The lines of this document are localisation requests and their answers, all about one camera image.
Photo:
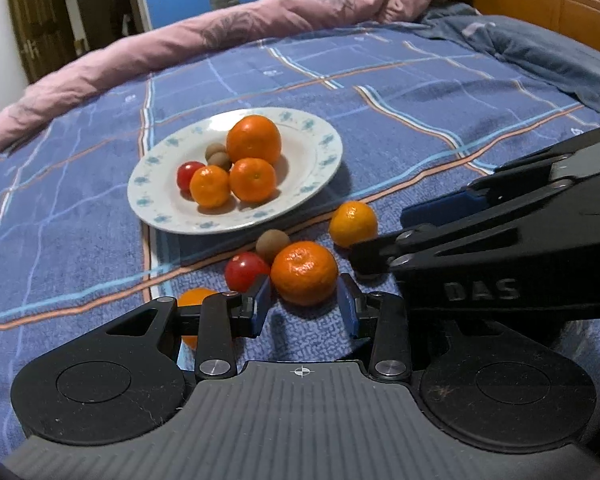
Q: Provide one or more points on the brown wooden door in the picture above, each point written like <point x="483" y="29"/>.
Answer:
<point x="44" y="36"/>

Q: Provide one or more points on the blue grey blanket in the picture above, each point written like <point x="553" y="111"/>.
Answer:
<point x="538" y="52"/>

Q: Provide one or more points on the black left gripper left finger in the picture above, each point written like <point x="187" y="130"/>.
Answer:
<point x="220" y="319"/>

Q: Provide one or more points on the brown longan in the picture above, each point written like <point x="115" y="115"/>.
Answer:
<point x="220" y="159"/>
<point x="270" y="243"/>
<point x="214" y="148"/>

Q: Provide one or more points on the white floral plate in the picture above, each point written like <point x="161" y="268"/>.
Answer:
<point x="311" y="155"/>

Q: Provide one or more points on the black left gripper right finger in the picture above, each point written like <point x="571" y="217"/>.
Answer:
<point x="380" y="317"/>

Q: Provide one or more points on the bumpy mandarin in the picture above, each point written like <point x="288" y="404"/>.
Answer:
<point x="304" y="274"/>

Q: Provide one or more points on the red tomato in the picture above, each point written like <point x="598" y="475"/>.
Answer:
<point x="243" y="269"/>
<point x="185" y="174"/>

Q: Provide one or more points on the large orange on plate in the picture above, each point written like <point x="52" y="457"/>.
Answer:
<point x="254" y="136"/>

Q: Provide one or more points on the small mandarin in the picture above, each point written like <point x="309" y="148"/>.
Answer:
<point x="352" y="223"/>
<point x="210" y="187"/>

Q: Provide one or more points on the pink quilt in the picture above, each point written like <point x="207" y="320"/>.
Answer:
<point x="149" y="52"/>

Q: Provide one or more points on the blue plaid bed sheet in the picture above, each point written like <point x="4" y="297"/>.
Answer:
<point x="418" y="118"/>

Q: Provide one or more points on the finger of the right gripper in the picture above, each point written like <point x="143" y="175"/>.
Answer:
<point x="516" y="178"/>
<point x="446" y="244"/>

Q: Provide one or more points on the small mandarin on plate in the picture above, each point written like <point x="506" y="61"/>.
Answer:
<point x="210" y="187"/>

